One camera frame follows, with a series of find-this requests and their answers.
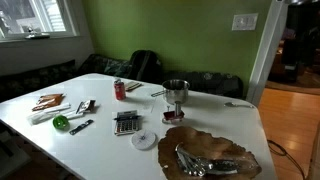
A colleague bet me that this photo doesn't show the brown wooden tray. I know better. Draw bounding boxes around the brown wooden tray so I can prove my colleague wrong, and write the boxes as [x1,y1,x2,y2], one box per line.
[157,125,263,180]

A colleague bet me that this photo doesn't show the small object on windowsill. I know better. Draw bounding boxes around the small object on windowsill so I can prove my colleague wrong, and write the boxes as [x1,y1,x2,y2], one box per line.
[24,26,51,40]

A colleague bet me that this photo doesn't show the stainless steel pot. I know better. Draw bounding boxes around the stainless steel pot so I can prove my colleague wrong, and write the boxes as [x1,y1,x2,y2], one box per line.
[150,79,191,105]

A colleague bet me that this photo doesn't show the black backpack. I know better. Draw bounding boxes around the black backpack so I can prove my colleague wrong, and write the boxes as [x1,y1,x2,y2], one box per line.
[128,49,164,84]

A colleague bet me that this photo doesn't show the striped notepad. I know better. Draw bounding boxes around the striped notepad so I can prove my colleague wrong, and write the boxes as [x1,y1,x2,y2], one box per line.
[124,80,143,92]

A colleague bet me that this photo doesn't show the red holder with silver cylinder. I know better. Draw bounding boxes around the red holder with silver cylinder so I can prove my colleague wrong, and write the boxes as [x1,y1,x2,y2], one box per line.
[162,100,185,124]

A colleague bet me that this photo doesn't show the red soda can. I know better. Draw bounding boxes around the red soda can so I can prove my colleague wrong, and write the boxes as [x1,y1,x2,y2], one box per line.
[113,78,127,101]

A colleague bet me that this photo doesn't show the grey desk calculator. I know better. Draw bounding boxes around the grey desk calculator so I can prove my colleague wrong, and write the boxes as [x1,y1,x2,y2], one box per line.
[113,109,141,136]

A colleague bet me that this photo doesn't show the white round protractor disc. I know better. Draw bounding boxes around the white round protractor disc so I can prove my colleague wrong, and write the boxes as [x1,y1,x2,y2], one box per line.
[130,129,158,151]

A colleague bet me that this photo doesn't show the silver table spoon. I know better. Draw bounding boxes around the silver table spoon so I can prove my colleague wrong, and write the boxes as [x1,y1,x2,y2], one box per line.
[223,101,255,109]

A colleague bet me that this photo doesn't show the black flat strip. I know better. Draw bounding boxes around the black flat strip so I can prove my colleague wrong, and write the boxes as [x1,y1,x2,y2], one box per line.
[68,119,95,136]

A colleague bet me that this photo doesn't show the green round tape roll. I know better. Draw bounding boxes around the green round tape roll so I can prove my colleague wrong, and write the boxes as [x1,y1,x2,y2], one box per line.
[52,114,71,131]

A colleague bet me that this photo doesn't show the brown flat pieces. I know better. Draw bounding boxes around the brown flat pieces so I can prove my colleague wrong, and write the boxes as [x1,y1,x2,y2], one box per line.
[31,93,66,112]

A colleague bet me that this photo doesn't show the long white packet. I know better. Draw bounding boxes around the long white packet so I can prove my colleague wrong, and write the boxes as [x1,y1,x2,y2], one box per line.
[27,102,72,125]

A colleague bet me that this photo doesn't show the white framed window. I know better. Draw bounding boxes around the white framed window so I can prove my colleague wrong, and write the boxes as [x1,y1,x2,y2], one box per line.
[0,0,81,43]

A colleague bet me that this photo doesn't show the white light switch plate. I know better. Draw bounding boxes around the white light switch plate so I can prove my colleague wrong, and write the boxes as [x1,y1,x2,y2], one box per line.
[231,13,259,32]

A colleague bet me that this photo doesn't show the white door frame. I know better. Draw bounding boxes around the white door frame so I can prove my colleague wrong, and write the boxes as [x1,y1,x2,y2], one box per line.
[246,0,289,108]

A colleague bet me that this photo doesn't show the black floor cable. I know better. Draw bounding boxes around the black floor cable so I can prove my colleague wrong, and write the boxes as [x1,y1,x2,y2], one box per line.
[267,139,306,180]

